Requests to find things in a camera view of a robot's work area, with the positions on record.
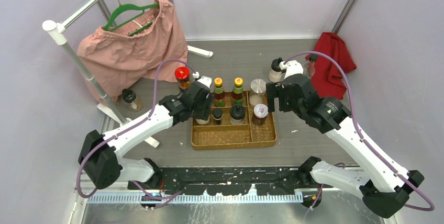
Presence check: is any silver lid tall glass jar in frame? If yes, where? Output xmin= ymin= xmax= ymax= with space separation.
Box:
xmin=249 ymin=79 xmax=266 ymax=108

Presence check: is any yellow cap sauce bottle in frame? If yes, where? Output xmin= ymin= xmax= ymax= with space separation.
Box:
xmin=231 ymin=77 xmax=243 ymax=105
xmin=214 ymin=77 xmax=226 ymax=107

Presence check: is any small black cap bottle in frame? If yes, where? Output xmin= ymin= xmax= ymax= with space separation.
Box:
xmin=212 ymin=108 xmax=223 ymax=125

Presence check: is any pale yellow lid jar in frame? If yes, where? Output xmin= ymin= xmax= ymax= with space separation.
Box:
xmin=195 ymin=117 xmax=210 ymax=125

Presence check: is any white lid sauce jar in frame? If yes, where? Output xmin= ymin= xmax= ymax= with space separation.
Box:
xmin=252 ymin=104 xmax=269 ymax=126

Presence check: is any clear vinegar bottle red label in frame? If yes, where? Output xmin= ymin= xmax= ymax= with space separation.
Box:
xmin=304 ymin=54 xmax=318 ymax=79

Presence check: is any red lid sauce jar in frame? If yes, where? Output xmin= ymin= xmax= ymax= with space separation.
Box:
xmin=174 ymin=66 xmax=191 ymax=91

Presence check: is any red cloth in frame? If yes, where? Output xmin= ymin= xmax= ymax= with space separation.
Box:
xmin=305 ymin=31 xmax=357 ymax=100

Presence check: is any black lid spice grinder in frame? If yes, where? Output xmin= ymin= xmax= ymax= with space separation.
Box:
xmin=230 ymin=105 xmax=246 ymax=125

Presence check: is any woven divided tray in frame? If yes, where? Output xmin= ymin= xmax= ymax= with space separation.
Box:
xmin=191 ymin=90 xmax=277 ymax=150

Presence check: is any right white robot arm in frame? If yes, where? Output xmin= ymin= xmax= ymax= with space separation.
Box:
xmin=266 ymin=58 xmax=424 ymax=218

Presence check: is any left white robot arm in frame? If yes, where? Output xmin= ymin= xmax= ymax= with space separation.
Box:
xmin=78 ymin=76 xmax=213 ymax=189

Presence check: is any dark lid small jar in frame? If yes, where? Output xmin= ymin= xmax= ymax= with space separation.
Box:
xmin=121 ymin=89 xmax=143 ymax=112

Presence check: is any pink skirt garment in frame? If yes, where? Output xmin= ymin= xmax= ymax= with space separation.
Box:
xmin=77 ymin=0 xmax=188 ymax=102

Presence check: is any green clothes hanger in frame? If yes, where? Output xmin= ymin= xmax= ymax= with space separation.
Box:
xmin=102 ymin=0 xmax=160 ymax=37

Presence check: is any white garment rack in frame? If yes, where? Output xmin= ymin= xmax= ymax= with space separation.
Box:
xmin=42 ymin=0 xmax=214 ymax=149

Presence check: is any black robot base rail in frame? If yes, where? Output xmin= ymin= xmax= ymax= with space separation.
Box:
xmin=128 ymin=166 xmax=320 ymax=207

